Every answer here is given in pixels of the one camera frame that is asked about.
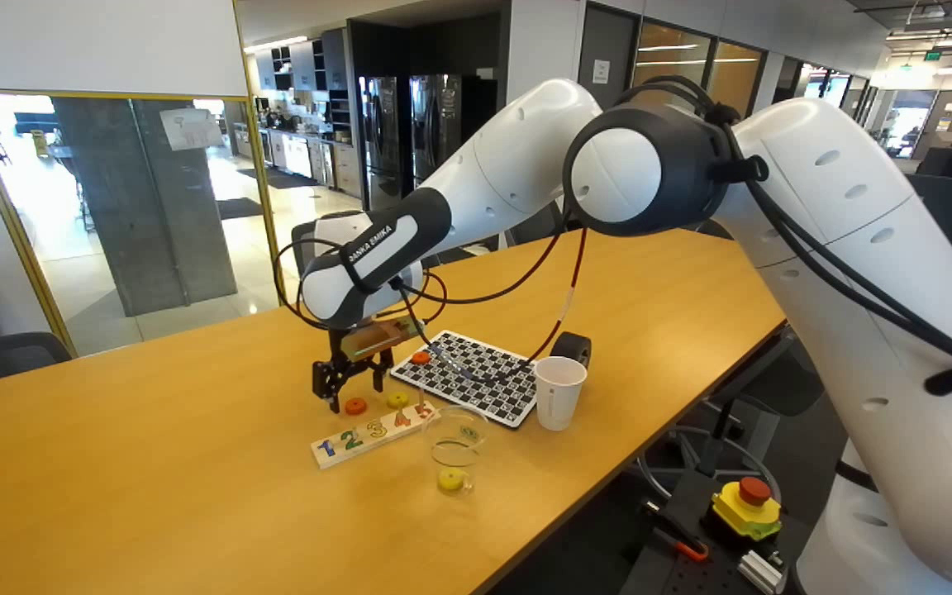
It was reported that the black steel refrigerator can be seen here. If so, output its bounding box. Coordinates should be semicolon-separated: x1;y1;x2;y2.
345;66;503;219

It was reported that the yellow red emergency stop button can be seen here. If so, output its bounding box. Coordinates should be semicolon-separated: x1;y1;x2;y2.
710;473;787;545

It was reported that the wooden number puzzle board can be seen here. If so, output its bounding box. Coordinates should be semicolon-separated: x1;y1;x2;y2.
306;395;442;473

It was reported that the dark grey office chair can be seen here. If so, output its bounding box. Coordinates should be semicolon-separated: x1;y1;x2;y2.
702;327;832;467
0;331;74;395

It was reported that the small grey box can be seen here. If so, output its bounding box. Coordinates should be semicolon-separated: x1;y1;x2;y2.
732;545;788;595

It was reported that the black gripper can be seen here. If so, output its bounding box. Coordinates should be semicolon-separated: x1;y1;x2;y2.
309;341;397;417

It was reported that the black white toy wheel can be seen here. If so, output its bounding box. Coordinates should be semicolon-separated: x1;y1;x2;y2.
548;327;594;371

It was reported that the red handled screwdriver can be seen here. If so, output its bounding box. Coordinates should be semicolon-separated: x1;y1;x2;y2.
651;524;715;567

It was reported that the white paper cup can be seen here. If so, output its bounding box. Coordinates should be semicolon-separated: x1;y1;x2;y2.
528;354;592;432

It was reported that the clear glass cup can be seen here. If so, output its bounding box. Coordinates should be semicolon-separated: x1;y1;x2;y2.
426;414;490;498

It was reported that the black white marker checkerboard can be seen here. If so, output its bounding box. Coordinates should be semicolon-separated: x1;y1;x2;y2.
387;327;540;432

